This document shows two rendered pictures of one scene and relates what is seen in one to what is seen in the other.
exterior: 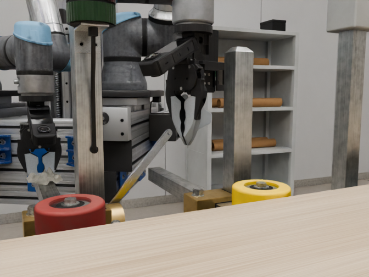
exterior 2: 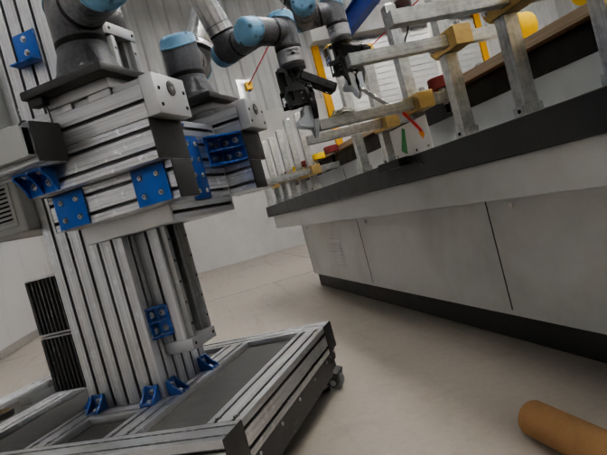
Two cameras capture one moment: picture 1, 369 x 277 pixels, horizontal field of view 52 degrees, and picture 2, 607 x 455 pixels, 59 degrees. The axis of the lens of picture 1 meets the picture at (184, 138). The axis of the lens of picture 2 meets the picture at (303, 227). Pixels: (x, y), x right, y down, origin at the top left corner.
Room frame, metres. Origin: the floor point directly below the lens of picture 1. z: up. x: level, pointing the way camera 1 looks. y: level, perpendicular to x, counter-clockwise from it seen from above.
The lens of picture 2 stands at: (0.61, 1.86, 0.63)
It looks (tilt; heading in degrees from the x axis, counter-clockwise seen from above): 2 degrees down; 282
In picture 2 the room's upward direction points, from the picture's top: 15 degrees counter-clockwise
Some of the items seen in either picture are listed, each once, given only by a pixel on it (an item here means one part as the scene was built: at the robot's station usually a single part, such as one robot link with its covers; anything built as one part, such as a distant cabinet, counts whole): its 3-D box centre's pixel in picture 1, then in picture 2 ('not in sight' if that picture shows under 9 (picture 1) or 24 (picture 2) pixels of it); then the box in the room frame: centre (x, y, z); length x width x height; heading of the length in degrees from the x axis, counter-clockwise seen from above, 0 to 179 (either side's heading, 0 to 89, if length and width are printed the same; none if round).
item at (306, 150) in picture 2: not in sight; (308, 156); (1.06, -0.99, 0.88); 0.03 x 0.03 x 0.48; 25
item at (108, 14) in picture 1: (91, 15); not in sight; (0.48, 0.12, 1.13); 0.06 x 0.06 x 0.02
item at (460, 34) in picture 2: not in sight; (449, 42); (0.41, 0.38, 0.95); 0.13 x 0.06 x 0.05; 115
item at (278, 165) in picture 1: (240, 120); not in sight; (3.43, -0.51, 0.78); 0.90 x 0.45 x 1.55; 113
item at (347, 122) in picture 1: (347, 147); (351, 117); (0.75, -0.33, 0.93); 0.05 x 0.04 x 0.45; 115
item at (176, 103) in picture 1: (187, 118); (349, 88); (0.71, -0.01, 0.98); 0.06 x 0.03 x 0.09; 135
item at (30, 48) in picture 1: (32, 49); (283, 32); (0.83, 0.33, 1.13); 0.09 x 0.08 x 0.11; 55
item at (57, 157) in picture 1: (50, 150); not in sight; (0.82, 0.30, 0.91); 0.05 x 0.02 x 0.09; 115
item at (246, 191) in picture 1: (260, 222); not in sight; (0.51, -0.11, 0.85); 0.08 x 0.08 x 0.11
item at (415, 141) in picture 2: not in sight; (409, 139); (0.56, 0.12, 0.75); 0.26 x 0.01 x 0.10; 115
